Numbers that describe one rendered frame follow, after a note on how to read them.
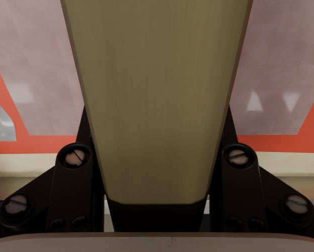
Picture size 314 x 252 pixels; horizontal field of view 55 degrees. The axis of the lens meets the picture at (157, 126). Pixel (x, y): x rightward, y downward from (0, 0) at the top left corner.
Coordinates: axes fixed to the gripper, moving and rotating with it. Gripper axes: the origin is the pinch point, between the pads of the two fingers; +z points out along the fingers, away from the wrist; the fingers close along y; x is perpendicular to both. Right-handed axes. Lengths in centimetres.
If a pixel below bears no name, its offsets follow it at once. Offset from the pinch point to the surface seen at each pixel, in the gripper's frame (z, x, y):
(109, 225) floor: 112, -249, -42
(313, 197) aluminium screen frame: 11.1, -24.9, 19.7
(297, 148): 14.1, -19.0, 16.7
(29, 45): 13.9, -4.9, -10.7
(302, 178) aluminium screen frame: 13.8, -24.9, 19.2
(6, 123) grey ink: 13.9, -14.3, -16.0
